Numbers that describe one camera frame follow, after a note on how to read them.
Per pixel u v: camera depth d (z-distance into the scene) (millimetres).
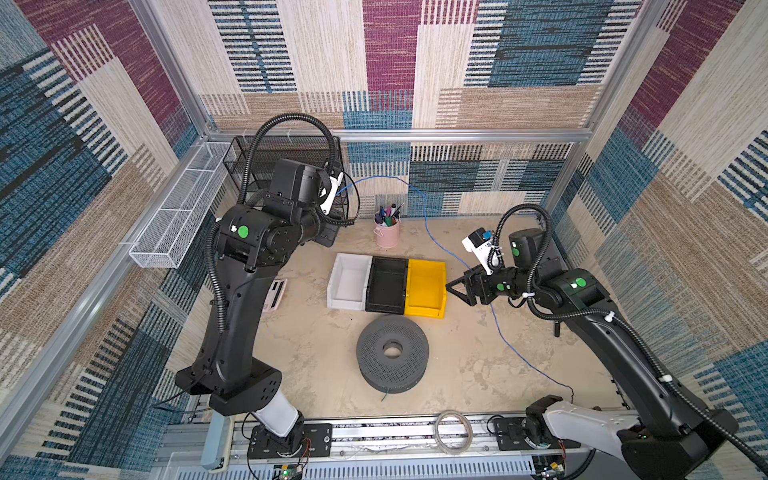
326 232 543
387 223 1057
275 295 964
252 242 361
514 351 873
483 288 594
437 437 739
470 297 611
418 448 729
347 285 1017
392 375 825
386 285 1021
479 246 607
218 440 694
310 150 1011
